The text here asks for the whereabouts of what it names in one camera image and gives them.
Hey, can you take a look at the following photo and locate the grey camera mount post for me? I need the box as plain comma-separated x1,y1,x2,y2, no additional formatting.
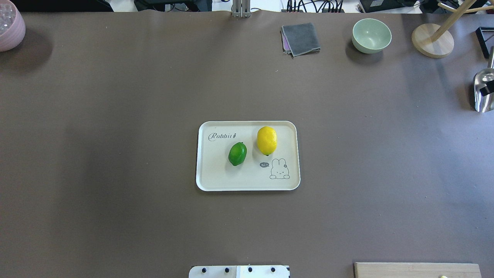
232,0,251,18

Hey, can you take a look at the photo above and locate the cream rabbit print tray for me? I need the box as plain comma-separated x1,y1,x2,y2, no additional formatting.
196,121,301,192

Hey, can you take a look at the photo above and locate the pink ribbed bowl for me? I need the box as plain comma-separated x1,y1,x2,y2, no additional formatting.
0,0,26,52

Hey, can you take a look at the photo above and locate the pale green bowl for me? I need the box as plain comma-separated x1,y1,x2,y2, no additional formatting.
352,18,392,54

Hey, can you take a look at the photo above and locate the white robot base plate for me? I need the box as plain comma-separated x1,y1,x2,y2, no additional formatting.
188,264,291,278

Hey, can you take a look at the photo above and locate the green lime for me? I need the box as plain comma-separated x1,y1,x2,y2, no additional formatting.
228,142,247,166

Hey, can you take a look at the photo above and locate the grey folded cloth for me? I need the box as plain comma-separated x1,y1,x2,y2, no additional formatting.
281,23,321,57

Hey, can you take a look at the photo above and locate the metal scoop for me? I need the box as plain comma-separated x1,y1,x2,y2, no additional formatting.
474,46,494,113

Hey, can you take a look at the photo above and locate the wooden stand with round base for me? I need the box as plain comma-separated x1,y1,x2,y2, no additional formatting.
411,0,494,58

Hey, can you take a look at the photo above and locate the wooden cutting board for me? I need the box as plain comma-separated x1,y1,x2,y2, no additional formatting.
354,262,482,278

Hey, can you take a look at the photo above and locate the black frame object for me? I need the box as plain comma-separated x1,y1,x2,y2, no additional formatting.
475,27,494,59

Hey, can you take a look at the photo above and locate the yellow lemon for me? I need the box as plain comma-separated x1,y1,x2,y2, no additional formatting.
257,125,277,156

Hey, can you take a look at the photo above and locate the pink cloth under grey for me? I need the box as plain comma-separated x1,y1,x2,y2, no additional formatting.
280,31,291,54

